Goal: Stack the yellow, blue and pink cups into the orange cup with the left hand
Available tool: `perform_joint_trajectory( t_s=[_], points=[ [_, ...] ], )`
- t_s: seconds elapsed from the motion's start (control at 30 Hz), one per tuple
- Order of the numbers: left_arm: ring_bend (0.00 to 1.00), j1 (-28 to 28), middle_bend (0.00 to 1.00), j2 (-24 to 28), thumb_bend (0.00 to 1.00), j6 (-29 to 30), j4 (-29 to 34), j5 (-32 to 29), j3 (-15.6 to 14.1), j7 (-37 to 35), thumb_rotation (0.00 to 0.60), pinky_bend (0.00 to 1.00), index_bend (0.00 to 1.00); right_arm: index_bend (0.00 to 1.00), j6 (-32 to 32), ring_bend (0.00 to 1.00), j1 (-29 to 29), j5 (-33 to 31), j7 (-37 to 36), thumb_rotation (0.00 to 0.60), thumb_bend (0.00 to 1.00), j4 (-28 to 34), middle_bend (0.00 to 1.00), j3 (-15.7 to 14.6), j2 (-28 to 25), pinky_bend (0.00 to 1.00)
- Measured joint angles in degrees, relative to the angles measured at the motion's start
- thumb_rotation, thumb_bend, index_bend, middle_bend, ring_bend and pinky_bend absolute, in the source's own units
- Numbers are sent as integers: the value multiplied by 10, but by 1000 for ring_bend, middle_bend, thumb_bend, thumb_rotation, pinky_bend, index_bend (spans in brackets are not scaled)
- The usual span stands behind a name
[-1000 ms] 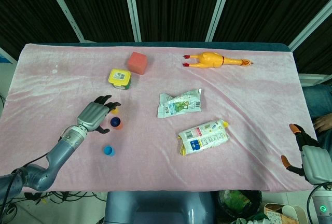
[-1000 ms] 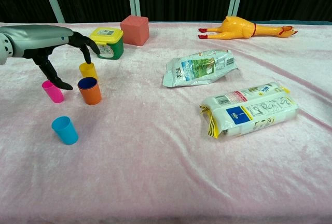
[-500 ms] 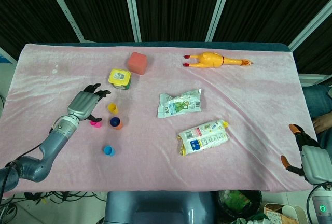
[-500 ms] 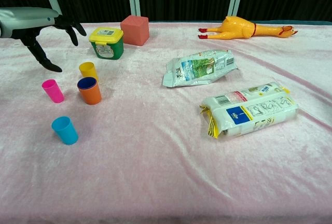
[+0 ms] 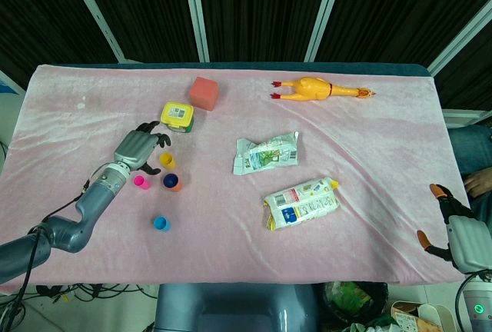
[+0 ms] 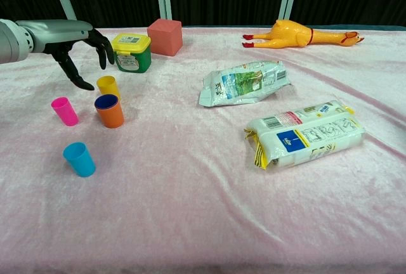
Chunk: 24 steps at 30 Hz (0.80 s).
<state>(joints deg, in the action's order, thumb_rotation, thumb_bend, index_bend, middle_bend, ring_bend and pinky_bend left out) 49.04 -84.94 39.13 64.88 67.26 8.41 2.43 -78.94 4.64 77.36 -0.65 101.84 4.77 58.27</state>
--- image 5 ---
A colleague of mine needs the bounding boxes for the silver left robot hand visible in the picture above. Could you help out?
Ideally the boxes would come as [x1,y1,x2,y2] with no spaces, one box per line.
[113,120,173,176]

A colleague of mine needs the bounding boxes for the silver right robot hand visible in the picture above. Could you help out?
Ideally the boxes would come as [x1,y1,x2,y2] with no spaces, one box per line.
[417,183,492,274]

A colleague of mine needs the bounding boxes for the light blue plastic cup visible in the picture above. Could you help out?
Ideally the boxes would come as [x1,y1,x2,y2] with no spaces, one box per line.
[152,215,172,233]

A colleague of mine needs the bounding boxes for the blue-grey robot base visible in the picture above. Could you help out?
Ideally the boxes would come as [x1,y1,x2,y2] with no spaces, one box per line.
[155,283,320,332]

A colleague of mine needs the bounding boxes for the green tub yellow lid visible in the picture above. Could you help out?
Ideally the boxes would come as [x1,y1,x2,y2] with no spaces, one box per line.
[160,101,195,134]

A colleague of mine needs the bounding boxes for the orange plastic cup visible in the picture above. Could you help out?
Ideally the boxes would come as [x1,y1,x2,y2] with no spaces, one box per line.
[161,178,182,194]

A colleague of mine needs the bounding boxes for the person's bare hand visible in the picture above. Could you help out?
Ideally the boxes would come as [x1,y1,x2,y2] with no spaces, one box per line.
[463,168,492,198]

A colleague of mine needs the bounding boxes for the white plastic container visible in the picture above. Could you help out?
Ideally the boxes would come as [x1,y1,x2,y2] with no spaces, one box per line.
[417,303,454,332]

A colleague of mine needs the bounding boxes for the red foam cube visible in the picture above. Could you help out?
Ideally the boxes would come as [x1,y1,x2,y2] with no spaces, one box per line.
[188,76,219,111]

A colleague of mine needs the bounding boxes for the person's jeans leg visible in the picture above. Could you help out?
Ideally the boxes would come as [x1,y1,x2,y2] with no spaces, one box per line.
[447,124,492,174]

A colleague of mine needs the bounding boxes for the printed cardboard box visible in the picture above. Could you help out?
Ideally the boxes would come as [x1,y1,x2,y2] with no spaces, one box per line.
[391,300,443,332]

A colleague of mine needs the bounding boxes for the grey metal shelf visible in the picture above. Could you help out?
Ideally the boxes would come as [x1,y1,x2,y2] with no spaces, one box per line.
[441,108,492,129]

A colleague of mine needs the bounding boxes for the black trash bin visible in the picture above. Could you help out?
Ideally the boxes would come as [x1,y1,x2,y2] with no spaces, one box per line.
[322,281,389,332]

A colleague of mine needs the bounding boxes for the crumpled white snack bag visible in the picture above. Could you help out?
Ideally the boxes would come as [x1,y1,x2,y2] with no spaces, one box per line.
[232,131,301,175]

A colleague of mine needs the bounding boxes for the blue white sign board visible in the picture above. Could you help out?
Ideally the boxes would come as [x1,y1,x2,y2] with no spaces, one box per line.
[0,69,25,97]

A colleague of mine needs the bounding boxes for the teal table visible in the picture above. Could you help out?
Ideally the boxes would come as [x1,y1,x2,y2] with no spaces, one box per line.
[117,61,435,78]

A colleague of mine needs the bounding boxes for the pink velvet cloth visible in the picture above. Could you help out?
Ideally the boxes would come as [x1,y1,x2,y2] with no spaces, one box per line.
[0,64,477,294]

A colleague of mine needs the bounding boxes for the yellow rubber chicken toy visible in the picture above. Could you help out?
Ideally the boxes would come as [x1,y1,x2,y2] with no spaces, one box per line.
[270,76,376,105]

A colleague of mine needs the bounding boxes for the white frame post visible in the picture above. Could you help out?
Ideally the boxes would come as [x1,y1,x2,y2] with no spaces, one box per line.
[181,0,211,62]
[427,0,492,75]
[305,0,348,62]
[63,0,127,63]

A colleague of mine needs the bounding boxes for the black floor cable bundle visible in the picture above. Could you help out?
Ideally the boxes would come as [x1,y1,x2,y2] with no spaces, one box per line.
[0,281,158,332]

